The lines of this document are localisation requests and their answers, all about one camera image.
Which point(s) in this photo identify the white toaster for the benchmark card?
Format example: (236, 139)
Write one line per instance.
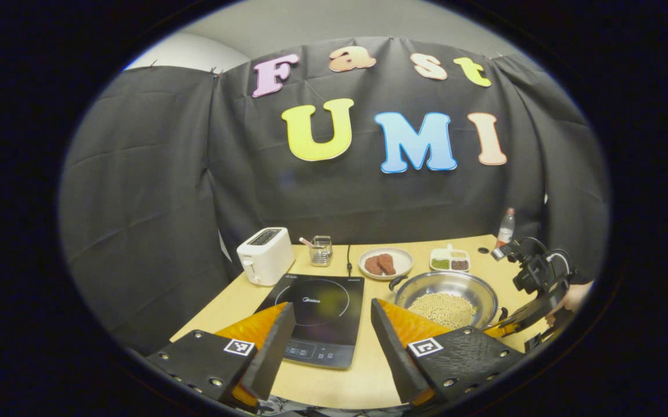
(264, 258)

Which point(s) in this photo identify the heap of dark red beans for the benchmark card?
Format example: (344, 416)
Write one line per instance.
(459, 265)

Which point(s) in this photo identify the white divided dish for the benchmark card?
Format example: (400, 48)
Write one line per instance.
(441, 253)

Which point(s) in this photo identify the brown meat patty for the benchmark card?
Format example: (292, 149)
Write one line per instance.
(387, 263)
(373, 266)

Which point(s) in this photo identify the pile of yellow soybeans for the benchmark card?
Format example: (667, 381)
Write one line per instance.
(444, 307)

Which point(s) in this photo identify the heap of green mung beans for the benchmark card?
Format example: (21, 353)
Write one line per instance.
(440, 264)

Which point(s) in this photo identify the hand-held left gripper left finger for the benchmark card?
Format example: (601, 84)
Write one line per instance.
(273, 347)

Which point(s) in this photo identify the clear water bottle red label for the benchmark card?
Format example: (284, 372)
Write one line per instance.
(506, 231)

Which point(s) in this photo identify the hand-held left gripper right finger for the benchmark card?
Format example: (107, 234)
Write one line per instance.
(391, 347)

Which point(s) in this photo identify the black induction cooktop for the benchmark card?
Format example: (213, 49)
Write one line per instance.
(334, 324)

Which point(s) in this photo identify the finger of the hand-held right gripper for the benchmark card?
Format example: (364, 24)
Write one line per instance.
(522, 318)

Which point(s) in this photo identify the white round plate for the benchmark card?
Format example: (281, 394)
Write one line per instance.
(403, 260)

